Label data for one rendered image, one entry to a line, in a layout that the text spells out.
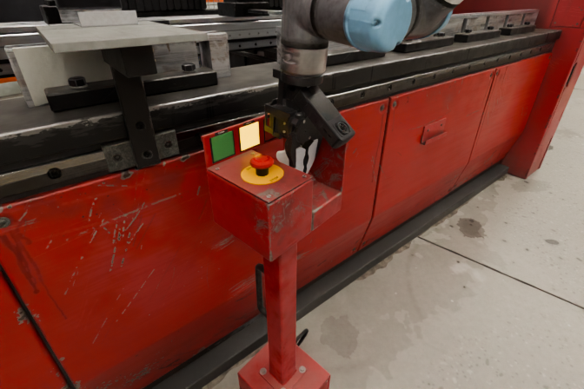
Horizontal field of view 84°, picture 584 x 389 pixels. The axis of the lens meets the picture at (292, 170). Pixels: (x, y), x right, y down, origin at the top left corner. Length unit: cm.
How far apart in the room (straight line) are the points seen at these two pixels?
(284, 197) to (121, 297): 45
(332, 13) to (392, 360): 107
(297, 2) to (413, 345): 113
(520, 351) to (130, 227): 126
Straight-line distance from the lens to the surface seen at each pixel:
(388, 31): 43
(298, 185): 51
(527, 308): 160
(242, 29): 111
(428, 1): 53
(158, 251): 76
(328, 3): 46
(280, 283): 72
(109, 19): 64
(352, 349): 125
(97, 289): 77
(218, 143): 57
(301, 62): 51
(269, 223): 50
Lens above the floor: 105
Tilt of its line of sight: 29 degrees down
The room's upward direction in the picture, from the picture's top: straight up
